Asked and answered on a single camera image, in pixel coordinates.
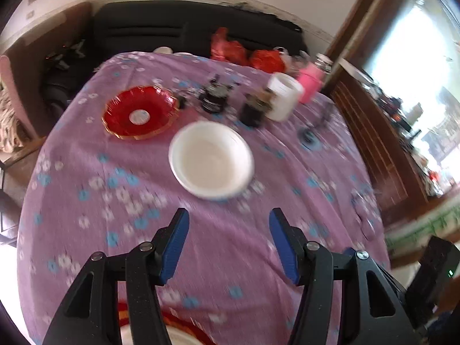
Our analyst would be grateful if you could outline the black sofa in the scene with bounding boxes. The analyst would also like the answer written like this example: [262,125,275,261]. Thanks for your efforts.
[86,1,309,62]

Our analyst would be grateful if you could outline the black phone stand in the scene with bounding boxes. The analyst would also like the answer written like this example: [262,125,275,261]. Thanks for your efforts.
[297,103,334,150]

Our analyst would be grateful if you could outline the black ink bottle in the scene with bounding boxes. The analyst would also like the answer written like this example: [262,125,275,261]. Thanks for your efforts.
[199,75,234,114]

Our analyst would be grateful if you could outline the white plastic jar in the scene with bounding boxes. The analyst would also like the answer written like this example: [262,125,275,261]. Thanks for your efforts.
[267,72,304,122]

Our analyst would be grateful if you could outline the brown armchair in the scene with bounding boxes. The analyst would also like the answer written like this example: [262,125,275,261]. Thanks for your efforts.
[1,2,92,139]

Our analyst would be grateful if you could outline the large red glass plate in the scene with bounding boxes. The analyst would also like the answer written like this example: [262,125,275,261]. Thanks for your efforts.
[118,301,216,345]

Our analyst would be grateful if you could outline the small red glass dish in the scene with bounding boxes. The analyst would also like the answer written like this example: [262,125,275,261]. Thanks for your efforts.
[101,86,179,140]

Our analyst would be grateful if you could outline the purple floral tablecloth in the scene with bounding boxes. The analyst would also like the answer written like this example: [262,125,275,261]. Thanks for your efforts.
[18,51,389,344]

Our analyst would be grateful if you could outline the pink sleeved thermos bottle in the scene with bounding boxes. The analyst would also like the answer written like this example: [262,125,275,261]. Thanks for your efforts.
[297,54,333,104]

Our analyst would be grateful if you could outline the brick pattern wooden counter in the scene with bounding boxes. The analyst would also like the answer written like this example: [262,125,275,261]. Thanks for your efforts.
[323,0,460,224]

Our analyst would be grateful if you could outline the purple frame eyeglasses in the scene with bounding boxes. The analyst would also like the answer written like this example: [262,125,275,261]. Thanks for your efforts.
[351,191,381,242]

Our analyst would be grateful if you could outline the small white foam bowl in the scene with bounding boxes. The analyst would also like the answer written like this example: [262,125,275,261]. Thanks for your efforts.
[168,121,255,200]

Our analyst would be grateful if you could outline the dark jar with red label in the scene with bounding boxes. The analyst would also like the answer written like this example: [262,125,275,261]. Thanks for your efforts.
[238,90,273,129]

